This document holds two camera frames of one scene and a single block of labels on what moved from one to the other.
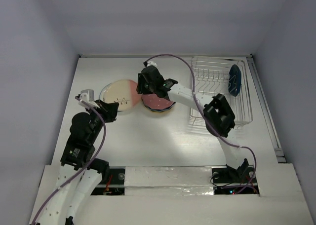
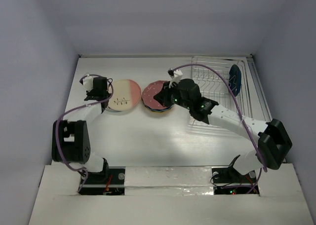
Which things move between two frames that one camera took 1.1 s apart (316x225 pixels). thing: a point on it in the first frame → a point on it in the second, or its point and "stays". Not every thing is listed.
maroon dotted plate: (152, 100) stays
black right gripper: (142, 84) → (167, 94)
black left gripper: (110, 109) → (89, 93)
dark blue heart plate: (234, 80) stays
